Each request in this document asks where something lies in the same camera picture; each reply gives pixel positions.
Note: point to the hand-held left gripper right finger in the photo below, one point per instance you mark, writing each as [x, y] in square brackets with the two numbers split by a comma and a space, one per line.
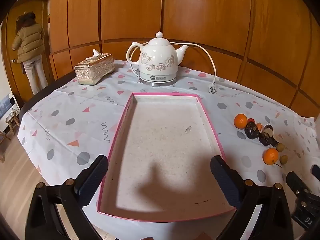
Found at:
[223, 180]

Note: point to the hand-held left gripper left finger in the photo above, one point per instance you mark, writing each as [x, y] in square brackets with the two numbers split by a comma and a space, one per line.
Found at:
[96, 177]

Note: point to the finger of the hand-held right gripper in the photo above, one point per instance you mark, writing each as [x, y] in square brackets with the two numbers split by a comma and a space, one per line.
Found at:
[297, 183]
[316, 172]

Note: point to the tan longan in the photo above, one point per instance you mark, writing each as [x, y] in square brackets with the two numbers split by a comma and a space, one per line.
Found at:
[281, 147]
[283, 158]

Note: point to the orange with stem twig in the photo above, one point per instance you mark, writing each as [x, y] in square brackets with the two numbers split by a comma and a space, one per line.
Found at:
[270, 156]

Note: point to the large dark water chestnut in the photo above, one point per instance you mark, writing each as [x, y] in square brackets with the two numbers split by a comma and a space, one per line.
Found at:
[251, 130]

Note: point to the cut water chestnut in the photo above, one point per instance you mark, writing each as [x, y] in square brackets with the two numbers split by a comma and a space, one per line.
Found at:
[268, 129]

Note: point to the orange without stem twig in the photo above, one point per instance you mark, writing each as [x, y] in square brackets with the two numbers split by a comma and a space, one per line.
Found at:
[240, 120]

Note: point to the pink-edged cardboard tray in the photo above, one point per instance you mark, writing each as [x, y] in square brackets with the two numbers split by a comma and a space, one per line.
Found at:
[162, 155]

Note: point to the thin dark twig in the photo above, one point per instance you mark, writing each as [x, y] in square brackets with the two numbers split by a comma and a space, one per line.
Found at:
[277, 164]

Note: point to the patterned white tablecloth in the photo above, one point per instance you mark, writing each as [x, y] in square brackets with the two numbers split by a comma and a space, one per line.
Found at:
[75, 120]

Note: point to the small clear plastic piece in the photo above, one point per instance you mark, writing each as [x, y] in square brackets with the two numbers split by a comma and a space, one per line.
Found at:
[188, 129]

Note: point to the small orange carrot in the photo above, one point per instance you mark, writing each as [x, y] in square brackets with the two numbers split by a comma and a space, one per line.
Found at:
[260, 127]

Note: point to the small wooden stool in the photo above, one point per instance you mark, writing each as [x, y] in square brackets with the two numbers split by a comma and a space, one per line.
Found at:
[12, 122]

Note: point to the gold embossed tissue box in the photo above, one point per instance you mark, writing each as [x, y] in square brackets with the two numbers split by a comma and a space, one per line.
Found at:
[95, 70]

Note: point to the silver kettle base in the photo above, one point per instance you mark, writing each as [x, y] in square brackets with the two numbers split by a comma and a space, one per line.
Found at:
[157, 81]

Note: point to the white tissue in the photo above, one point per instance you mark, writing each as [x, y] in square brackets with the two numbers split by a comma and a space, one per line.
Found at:
[96, 53]

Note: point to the wooden door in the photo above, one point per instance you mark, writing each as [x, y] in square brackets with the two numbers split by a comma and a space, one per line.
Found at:
[15, 80]

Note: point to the white floral ceramic kettle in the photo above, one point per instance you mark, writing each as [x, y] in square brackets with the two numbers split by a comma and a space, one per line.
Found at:
[157, 55]

